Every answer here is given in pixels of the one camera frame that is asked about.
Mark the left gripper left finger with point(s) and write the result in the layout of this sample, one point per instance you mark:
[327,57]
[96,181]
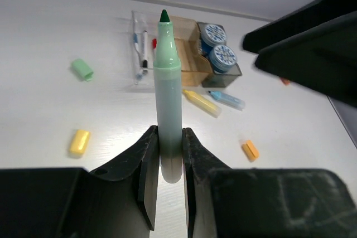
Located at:
[117,199]

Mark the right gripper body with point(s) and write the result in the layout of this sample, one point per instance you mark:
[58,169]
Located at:
[314,46]

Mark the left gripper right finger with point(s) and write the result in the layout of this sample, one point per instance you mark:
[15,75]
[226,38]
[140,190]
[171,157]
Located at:
[226,202]

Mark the blue highlighter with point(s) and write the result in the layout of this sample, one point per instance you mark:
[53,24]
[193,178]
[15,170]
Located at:
[227,99]

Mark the green highlighter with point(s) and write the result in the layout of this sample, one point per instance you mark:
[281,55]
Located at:
[167,80]

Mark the blue capped white pen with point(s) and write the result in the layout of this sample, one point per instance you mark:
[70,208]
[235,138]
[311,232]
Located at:
[139,70]

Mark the green highlighter cap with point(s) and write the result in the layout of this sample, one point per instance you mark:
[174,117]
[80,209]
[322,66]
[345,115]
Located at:
[82,69]

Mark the red capped white pen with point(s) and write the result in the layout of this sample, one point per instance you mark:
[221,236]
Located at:
[154,46]

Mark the black capped white pen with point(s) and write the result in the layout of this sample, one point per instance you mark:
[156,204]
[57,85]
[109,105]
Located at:
[145,49]

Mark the small orange cap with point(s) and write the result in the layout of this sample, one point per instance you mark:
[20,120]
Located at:
[285,81]

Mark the orange highlighter cap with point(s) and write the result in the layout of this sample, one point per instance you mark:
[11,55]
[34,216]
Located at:
[250,150]

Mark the yellow highlighter cap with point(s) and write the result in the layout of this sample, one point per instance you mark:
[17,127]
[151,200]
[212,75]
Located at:
[79,143]

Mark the yellow highlighter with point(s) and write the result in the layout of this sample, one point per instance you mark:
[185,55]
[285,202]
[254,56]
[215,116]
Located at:
[202,103]

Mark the dark grey plastic container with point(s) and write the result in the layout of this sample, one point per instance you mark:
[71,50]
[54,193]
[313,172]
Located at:
[221,80]

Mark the clear plastic container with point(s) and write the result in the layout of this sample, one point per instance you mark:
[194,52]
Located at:
[141,21]

